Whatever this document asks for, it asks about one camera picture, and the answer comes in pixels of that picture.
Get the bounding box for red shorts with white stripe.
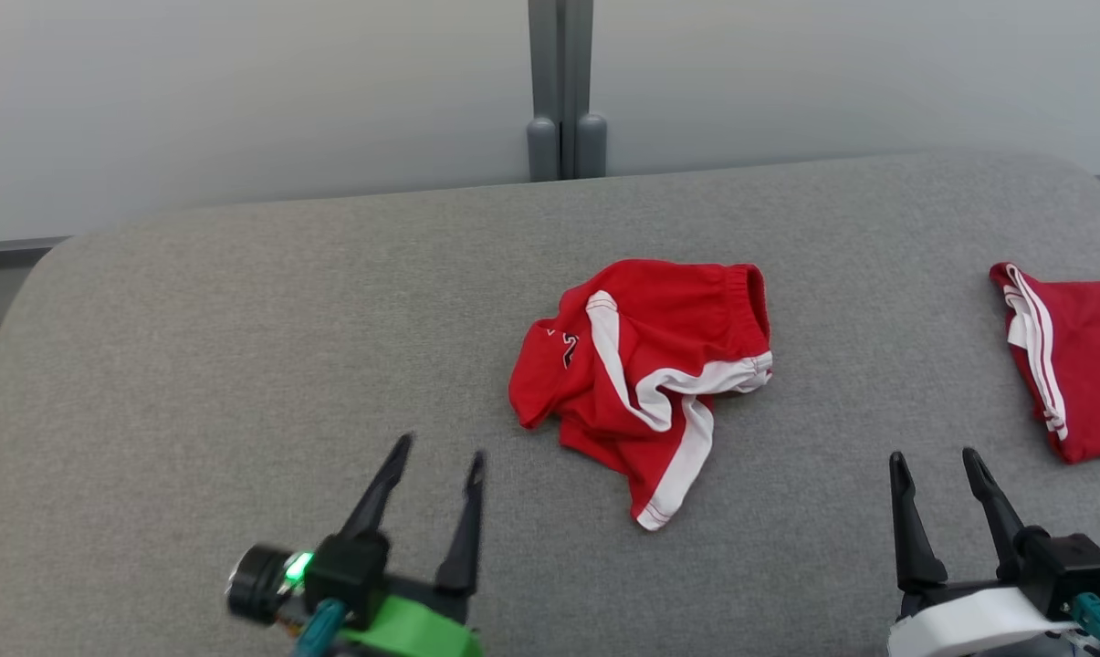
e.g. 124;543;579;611
508;259;775;532

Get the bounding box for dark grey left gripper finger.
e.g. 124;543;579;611
434;451;487;595
339;433;415;539

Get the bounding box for teal left camera connector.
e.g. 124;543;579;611
292;598;346;657

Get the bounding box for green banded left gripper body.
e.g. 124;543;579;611
334;574;483;657

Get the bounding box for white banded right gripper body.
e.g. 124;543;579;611
886;579;1083;657

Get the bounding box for grey partition post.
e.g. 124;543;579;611
526;0;609;182

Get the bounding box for red basketball jersey number 23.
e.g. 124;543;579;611
989;263;1100;464

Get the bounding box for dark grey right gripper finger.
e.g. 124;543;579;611
888;451;949;595
962;446;1026;583

